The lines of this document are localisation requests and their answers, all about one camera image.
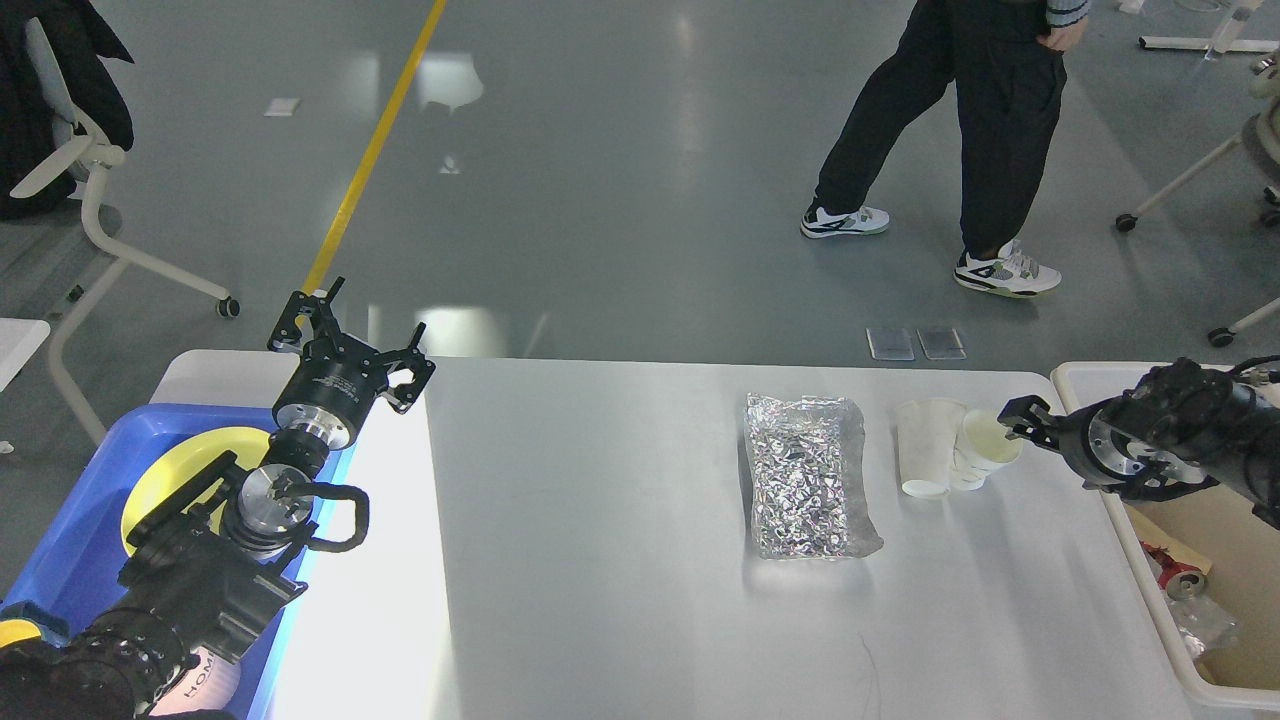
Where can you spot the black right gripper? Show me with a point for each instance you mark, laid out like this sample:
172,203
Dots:
1084,439

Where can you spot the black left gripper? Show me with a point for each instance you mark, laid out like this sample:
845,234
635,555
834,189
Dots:
331,392

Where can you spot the white paper cup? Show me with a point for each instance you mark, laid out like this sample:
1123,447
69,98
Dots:
982,446
925,440

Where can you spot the yellow plate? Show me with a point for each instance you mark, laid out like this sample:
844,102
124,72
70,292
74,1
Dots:
181,463

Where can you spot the brown paper bag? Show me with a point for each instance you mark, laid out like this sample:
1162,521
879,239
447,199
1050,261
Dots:
1243,552

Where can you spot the silver foil bag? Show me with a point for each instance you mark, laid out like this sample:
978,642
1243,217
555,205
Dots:
807,492

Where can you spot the crushed red can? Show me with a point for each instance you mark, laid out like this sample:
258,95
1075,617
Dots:
1179,580

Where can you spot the clear plastic bag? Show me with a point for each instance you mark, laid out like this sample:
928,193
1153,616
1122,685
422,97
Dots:
1204,626

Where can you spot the pink mug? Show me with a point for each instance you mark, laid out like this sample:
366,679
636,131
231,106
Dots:
210,685

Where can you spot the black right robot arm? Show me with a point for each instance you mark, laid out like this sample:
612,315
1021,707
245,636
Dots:
1184,427

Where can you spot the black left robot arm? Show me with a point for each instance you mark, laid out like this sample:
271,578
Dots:
207,570

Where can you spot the person hand at hip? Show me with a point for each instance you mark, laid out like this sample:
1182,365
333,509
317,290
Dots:
1061,39

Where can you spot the floor socket plate right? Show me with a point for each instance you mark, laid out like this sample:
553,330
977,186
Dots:
941,343

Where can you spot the floor socket plate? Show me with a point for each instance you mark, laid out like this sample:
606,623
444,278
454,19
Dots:
941,343
891,344

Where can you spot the white green sneaker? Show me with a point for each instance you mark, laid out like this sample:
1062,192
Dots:
817,223
1011,274

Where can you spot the floor socket plate left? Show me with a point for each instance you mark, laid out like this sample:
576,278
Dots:
891,344

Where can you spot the white chair leg with caster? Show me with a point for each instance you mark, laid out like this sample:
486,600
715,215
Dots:
1223,336

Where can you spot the beige plastic bin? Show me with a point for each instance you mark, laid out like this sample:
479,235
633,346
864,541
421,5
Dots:
1205,699

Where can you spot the person legs black trousers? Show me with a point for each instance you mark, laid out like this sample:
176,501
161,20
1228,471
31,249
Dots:
1009,96

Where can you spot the white side table corner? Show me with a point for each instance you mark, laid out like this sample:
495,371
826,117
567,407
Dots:
20,339

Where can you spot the white office chair left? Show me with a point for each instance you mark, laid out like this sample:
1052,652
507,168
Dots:
88,154

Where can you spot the white office chair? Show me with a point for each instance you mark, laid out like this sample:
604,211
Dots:
1257,137
88,154

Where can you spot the blue plastic tray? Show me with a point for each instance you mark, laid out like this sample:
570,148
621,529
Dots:
74,572

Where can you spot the white office chair right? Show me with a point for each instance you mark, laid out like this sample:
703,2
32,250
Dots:
1257,137

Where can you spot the person grey striped sweater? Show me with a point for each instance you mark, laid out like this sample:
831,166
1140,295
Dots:
1065,13

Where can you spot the blue mug yellow inside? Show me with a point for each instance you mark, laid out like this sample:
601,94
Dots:
24,621

